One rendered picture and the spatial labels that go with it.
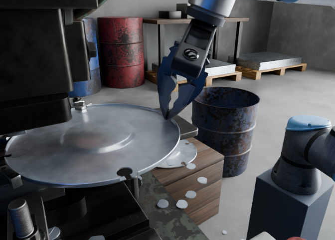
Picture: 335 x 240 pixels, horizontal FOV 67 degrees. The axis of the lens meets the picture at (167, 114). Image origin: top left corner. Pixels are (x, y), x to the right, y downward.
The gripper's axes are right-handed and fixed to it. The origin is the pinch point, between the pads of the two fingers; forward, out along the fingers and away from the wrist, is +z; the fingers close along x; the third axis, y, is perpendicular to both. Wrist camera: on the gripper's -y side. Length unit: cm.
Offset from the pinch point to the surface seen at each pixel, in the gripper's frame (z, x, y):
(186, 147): 44, -10, 63
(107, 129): 3.6, 8.7, -7.9
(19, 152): 7.6, 18.3, -17.5
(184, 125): 0.2, -4.0, -1.7
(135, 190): 12.6, -0.1, -9.8
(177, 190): 50, -12, 39
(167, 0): -1, 90, 371
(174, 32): 42, 65, 380
